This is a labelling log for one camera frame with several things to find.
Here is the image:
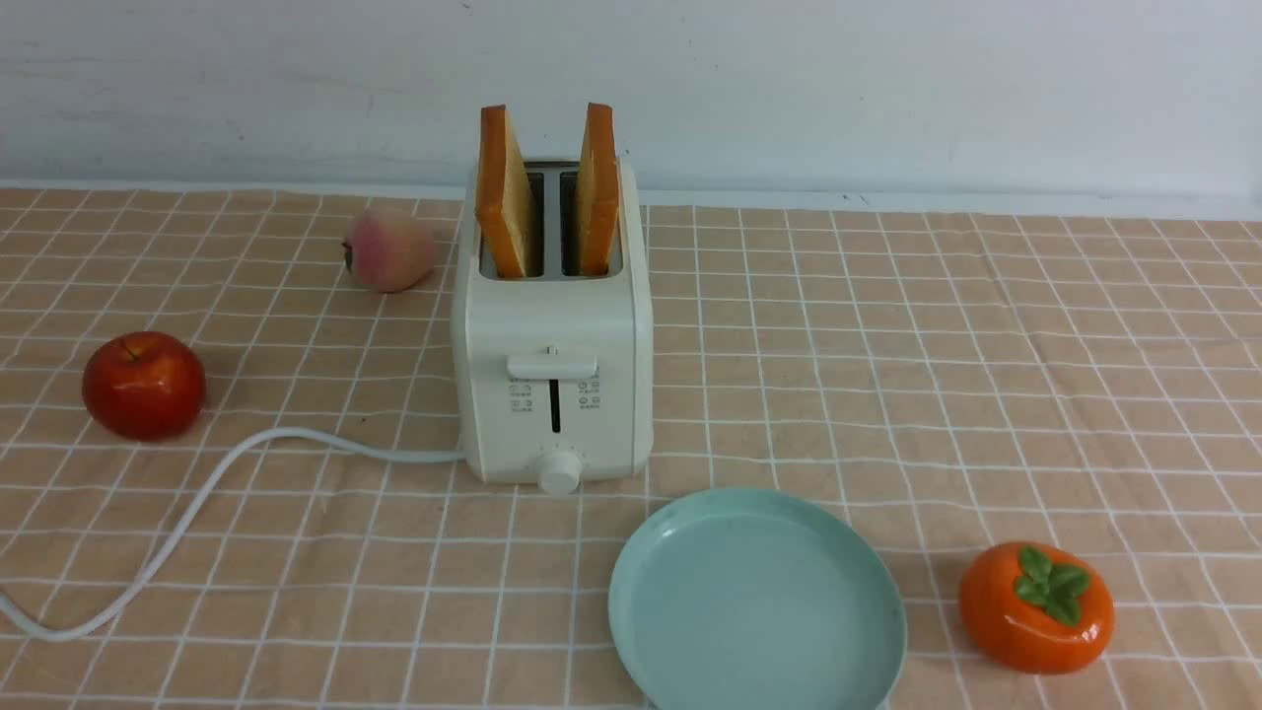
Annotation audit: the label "white two-slot toaster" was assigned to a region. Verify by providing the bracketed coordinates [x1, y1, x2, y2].
[451, 159, 654, 496]

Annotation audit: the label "red apple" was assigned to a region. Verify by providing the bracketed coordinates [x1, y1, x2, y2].
[80, 329, 207, 441]

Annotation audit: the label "orange persimmon with leaves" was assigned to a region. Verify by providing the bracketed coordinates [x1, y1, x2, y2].
[958, 542, 1116, 675]

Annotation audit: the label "white power cable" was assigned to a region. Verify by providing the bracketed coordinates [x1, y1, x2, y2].
[0, 428, 464, 643]

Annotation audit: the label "light green plate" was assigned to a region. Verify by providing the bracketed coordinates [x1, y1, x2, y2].
[607, 488, 909, 709]

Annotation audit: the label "checkered orange tablecloth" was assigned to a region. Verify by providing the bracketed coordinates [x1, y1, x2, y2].
[1, 188, 1261, 709]

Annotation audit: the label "toast slice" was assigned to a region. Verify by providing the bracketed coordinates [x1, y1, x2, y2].
[574, 103, 621, 277]
[476, 105, 541, 279]

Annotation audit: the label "pink peach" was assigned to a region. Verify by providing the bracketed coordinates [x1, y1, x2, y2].
[341, 207, 439, 295]

